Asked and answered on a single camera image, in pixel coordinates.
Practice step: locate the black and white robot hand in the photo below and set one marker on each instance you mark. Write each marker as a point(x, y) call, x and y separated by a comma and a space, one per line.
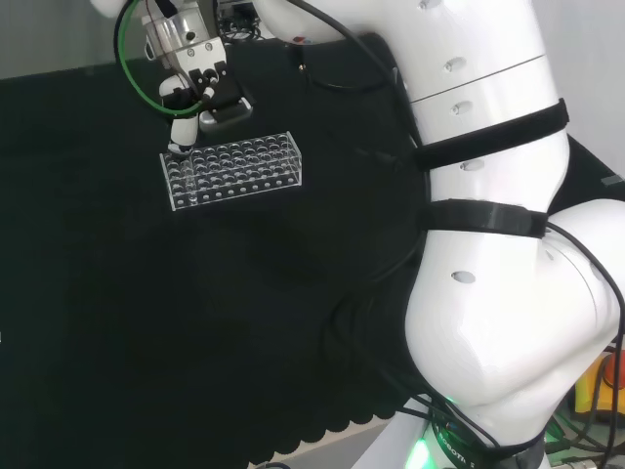
point(200, 58)

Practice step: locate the black bench cloth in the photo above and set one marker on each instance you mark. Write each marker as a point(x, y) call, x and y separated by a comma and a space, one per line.
point(146, 317)

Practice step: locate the grey tape piece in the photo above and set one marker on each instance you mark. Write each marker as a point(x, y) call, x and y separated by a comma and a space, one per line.
point(614, 181)

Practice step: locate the yellow stop button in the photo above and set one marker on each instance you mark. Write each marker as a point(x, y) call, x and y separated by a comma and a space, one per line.
point(588, 393)

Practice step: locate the clear test tube rack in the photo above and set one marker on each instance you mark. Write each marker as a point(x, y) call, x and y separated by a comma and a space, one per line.
point(244, 166)

